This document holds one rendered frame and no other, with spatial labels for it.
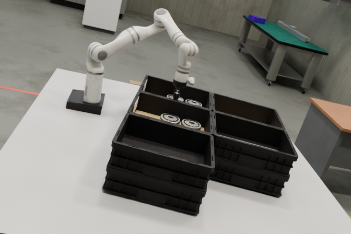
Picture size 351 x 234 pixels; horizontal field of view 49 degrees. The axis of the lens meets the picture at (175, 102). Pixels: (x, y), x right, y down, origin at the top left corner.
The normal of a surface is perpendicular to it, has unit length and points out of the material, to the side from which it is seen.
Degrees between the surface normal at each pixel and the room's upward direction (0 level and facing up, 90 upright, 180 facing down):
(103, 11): 90
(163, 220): 0
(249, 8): 90
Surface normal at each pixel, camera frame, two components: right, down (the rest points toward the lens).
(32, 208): 0.25, -0.90
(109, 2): 0.11, 0.39
